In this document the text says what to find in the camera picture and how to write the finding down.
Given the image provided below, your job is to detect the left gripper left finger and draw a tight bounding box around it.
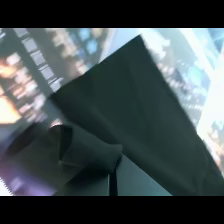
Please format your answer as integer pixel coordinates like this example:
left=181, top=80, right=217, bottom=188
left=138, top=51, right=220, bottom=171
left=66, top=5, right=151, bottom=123
left=55, top=165, right=115, bottom=197

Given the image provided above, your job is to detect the black garment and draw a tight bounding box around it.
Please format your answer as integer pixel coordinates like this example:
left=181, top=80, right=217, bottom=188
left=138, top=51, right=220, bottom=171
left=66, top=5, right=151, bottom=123
left=3, top=34, right=224, bottom=197

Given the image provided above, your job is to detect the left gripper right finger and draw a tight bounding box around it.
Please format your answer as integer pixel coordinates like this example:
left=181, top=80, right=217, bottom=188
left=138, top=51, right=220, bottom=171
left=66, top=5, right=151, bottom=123
left=115, top=153, right=174, bottom=197

